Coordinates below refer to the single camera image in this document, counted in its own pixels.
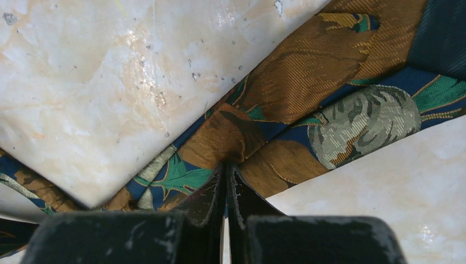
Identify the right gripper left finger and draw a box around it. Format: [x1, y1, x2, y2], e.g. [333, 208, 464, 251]
[22, 163, 226, 263]

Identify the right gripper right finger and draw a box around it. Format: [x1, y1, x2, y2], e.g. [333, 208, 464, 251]
[226, 163, 407, 263]

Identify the brown blue floral tie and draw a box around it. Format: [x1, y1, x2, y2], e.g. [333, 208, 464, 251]
[1, 1, 465, 259]

